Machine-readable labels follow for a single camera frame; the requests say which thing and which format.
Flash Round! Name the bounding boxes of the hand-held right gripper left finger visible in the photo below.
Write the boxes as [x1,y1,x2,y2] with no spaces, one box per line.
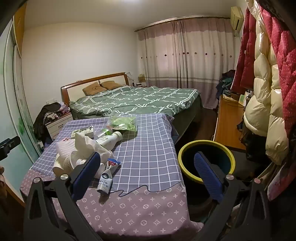
[23,152,102,241]

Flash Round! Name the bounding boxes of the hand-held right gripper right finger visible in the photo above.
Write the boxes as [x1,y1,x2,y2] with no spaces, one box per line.
[194,151,272,241]

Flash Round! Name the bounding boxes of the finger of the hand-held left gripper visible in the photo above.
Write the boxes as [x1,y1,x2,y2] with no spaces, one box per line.
[0,136,21,161]

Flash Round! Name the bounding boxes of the white pill bottle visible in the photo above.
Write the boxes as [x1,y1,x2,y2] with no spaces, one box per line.
[93,162,106,179]

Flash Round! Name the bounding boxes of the yellow-rimmed dark trash bin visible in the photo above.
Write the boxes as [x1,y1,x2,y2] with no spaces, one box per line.
[178,140,236,184]

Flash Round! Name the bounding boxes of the white bottle green label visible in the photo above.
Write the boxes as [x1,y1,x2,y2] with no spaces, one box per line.
[95,131,123,149]

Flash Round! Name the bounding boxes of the green and white carton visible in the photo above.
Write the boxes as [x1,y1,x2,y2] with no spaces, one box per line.
[71,126,94,139]

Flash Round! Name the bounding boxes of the white plastic cup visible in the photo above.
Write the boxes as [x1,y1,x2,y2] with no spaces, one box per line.
[69,151,89,170]

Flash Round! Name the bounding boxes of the small white drink pouch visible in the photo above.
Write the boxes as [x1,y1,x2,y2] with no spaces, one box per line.
[97,168,113,193]

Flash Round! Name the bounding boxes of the white paper cup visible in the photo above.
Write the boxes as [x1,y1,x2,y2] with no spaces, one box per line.
[53,154,73,176]

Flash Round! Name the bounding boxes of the white crumpled paper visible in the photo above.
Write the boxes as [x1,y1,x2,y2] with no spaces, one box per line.
[74,133,115,163]

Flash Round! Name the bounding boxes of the white foam net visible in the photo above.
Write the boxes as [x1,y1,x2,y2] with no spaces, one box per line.
[55,138,77,159]

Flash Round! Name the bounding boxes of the dark clothes pile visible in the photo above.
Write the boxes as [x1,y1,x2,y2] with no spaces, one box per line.
[33,103,70,149]

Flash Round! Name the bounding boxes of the clear plastic bottle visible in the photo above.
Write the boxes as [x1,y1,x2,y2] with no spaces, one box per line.
[96,128,114,139]

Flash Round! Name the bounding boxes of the sliding door wardrobe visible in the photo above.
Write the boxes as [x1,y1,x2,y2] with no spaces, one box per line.
[0,5,47,204]

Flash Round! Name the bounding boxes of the white nightstand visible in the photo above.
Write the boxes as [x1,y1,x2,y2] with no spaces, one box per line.
[45,113,73,139]

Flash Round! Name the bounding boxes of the long wooden desk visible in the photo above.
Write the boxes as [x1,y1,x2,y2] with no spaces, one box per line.
[213,95,247,151]

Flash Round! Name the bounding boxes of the black bag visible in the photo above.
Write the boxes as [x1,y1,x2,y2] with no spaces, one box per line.
[240,130,269,163]

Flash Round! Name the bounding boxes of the grey checked tablecloth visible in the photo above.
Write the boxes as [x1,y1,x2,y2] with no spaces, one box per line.
[20,113,204,234]

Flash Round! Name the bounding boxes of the green plastic bag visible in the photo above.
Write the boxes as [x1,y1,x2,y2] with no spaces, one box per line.
[106,115,138,132]

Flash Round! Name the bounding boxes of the pink floral bag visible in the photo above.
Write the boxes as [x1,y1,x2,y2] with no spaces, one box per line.
[267,162,296,202]

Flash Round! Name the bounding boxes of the wooden bed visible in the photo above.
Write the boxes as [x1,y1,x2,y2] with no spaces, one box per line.
[61,72,203,144]

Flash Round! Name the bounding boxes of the brown pillow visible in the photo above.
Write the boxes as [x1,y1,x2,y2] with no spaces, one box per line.
[101,81,125,90]
[83,85,107,96]

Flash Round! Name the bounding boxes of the green patterned duvet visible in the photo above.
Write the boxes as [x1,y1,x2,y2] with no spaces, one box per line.
[69,86,200,117]

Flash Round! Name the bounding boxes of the pile of mixed clothes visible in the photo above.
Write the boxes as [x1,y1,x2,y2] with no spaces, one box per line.
[216,70,236,100]

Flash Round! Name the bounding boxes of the cream down jacket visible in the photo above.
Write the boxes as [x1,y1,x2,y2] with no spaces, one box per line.
[243,0,289,165]

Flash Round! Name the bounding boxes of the pink and white curtain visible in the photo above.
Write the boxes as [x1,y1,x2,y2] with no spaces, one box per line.
[136,17,238,109]

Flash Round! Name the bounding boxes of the red padded jacket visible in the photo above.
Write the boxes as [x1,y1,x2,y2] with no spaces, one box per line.
[231,7,257,93]

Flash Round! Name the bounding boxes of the red dotted jacket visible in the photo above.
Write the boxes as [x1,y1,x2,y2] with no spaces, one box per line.
[259,5,296,149]

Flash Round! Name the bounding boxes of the curtain rod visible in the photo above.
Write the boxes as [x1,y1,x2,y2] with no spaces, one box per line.
[134,14,232,32]

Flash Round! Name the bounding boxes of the wall air conditioner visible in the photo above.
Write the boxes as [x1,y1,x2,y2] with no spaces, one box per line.
[230,6,244,36]

